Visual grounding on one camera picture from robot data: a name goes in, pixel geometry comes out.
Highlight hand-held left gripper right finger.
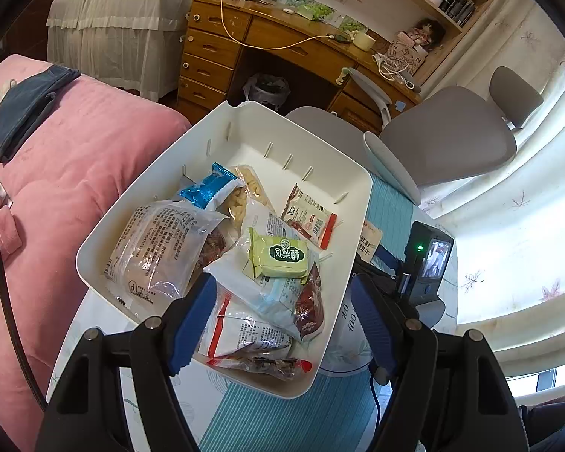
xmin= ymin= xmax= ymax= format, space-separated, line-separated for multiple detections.
xmin=350 ymin=275 xmax=530 ymax=452

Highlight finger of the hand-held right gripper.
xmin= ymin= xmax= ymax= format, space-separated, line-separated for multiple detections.
xmin=374 ymin=244 xmax=400 ymax=274

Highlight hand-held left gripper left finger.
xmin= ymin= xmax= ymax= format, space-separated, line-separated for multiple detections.
xmin=34 ymin=273 xmax=217 ymax=452

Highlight tan biscuit packet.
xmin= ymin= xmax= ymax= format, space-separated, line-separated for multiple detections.
xmin=358 ymin=220 xmax=384 ymax=260

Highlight white packet red stripe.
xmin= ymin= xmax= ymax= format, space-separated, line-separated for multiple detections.
xmin=195 ymin=287 xmax=295 ymax=359

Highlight dark red snack packet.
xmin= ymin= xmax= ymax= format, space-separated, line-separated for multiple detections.
xmin=294 ymin=261 xmax=325 ymax=340

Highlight clear nut bar packet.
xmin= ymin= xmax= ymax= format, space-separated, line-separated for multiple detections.
xmin=207 ymin=355 xmax=314 ymax=382

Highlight clear brown bread packet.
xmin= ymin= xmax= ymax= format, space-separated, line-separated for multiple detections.
xmin=106 ymin=200 xmax=229 ymax=302

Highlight white red snack packet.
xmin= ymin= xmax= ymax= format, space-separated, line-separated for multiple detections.
xmin=281 ymin=183 xmax=338 ymax=250

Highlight green cake packet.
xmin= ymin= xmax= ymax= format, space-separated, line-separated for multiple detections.
xmin=247 ymin=227 xmax=312 ymax=279

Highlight blue white snack packet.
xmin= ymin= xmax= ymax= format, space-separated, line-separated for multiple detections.
xmin=178 ymin=162 xmax=246 ymax=210

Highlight clear yellow puffs packet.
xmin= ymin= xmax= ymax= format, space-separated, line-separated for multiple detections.
xmin=221 ymin=165 xmax=274 ymax=231

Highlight white plastic bin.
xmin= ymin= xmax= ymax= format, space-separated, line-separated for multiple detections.
xmin=75 ymin=100 xmax=374 ymax=399

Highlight white round plate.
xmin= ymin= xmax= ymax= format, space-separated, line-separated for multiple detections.
xmin=320 ymin=287 xmax=375 ymax=375

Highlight white floral curtain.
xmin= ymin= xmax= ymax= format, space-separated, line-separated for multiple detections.
xmin=421 ymin=0 xmax=565 ymax=389

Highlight tree print tablecloth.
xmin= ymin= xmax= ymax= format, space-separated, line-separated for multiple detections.
xmin=47 ymin=174 xmax=460 ymax=452

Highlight grey office chair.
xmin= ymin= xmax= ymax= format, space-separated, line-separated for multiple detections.
xmin=285 ymin=66 xmax=544 ymax=205

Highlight window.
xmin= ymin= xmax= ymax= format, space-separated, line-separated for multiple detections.
xmin=506 ymin=365 xmax=559 ymax=394

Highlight kraft doodle box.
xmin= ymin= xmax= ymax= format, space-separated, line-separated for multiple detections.
xmin=386 ymin=38 xmax=427 ymax=78

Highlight wastebasket with bag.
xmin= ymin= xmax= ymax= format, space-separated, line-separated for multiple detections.
xmin=242 ymin=74 xmax=290 ymax=114

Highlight pink fleece garment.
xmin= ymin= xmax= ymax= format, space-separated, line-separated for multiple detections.
xmin=0 ymin=167 xmax=20 ymax=396

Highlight doll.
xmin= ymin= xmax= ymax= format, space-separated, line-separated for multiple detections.
xmin=407 ymin=18 xmax=446 ymax=50

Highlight wooden desk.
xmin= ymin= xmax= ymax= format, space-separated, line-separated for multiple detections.
xmin=175 ymin=0 xmax=422 ymax=130

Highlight green printed tissue pack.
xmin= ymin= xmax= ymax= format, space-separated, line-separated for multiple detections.
xmin=296 ymin=2 xmax=335 ymax=22

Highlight blue jeans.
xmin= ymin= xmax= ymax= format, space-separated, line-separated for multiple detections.
xmin=0 ymin=66 xmax=81 ymax=163

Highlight white lace cover cloth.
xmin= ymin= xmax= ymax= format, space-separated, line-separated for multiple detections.
xmin=46 ymin=0 xmax=231 ymax=102

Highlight black cable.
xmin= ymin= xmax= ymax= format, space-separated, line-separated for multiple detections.
xmin=368 ymin=367 xmax=387 ymax=427
xmin=0 ymin=202 xmax=48 ymax=410

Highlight white cable bundle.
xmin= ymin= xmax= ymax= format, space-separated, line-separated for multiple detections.
xmin=374 ymin=52 xmax=422 ymax=92

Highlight cream charging cable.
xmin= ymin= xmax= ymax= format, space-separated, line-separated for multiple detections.
xmin=220 ymin=0 xmax=340 ymax=50

